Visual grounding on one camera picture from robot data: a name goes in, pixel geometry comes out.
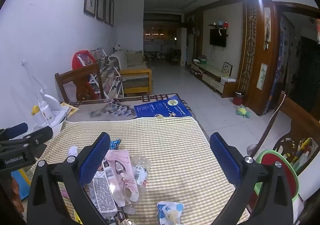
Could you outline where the wall shelf with items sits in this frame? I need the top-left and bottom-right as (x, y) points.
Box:
(207, 21), (229, 29)

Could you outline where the clear plastic wrapper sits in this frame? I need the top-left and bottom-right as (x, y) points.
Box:
(130, 155), (152, 187)

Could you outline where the red bag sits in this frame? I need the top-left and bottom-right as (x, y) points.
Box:
(72, 50), (97, 100)

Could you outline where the green plush turtle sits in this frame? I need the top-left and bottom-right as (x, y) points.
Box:
(235, 106), (252, 118)

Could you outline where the red basin with green rim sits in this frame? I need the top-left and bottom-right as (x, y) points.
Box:
(254, 149), (300, 203)

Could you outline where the blue plastic tray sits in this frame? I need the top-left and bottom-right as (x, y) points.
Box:
(11, 169), (32, 200)

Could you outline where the dark door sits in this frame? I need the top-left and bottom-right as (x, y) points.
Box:
(297, 36), (320, 115)

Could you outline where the low television cabinet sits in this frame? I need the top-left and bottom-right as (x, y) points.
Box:
(191, 61), (237, 98)

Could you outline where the wooden sofa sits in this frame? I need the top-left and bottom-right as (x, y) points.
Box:
(110, 50), (152, 95)

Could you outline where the rack of picture books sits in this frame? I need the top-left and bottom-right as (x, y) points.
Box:
(89, 47), (125, 99)

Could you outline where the white tabletop appliance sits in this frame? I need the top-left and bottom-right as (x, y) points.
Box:
(21, 58), (68, 138)

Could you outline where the carved wooden partition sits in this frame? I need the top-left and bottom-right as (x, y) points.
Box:
(237, 0), (278, 115)

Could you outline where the blue book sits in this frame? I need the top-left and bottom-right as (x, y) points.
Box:
(134, 96), (193, 118)

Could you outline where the striped table cloth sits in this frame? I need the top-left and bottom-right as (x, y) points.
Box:
(22, 116), (250, 225)

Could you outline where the white barcode packet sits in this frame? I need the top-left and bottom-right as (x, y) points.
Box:
(91, 165), (118, 218)

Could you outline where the plain-backed wooden chair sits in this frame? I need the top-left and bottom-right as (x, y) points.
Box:
(55, 62), (105, 103)

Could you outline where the wall-mounted television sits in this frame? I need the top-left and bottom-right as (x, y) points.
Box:
(209, 28), (227, 48)

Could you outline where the white bead necklace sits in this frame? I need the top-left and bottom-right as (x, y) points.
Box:
(252, 91), (287, 145)

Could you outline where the white round floor object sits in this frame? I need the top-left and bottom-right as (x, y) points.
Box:
(246, 144), (258, 157)

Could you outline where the white paper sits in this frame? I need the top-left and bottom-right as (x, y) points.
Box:
(67, 146), (79, 158)

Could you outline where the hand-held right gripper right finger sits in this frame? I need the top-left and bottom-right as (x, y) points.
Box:
(209, 132), (294, 225)

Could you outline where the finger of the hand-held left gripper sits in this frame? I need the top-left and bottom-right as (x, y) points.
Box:
(0, 126), (53, 146)
(0, 122), (28, 141)

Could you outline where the pink wrapper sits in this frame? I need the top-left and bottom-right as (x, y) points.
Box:
(105, 149), (140, 206)

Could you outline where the white tall cabinet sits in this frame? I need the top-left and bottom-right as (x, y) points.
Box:
(176, 27), (187, 66)

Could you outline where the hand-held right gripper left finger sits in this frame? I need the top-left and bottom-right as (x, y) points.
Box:
(26, 132), (112, 225)

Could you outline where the floral table mat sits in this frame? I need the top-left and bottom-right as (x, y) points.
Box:
(61, 93), (194, 123)

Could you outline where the carved wooden chair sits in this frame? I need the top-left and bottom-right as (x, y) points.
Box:
(246, 91), (320, 190)

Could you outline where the small red bin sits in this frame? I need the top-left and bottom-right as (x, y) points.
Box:
(233, 90), (245, 105)

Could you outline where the blue patterned curtain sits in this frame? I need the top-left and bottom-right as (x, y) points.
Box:
(265, 15), (297, 115)

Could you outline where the yellow booklet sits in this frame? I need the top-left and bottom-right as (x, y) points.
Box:
(60, 102), (79, 117)

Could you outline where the blue and white packet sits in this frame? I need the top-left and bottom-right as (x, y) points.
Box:
(157, 201), (185, 225)

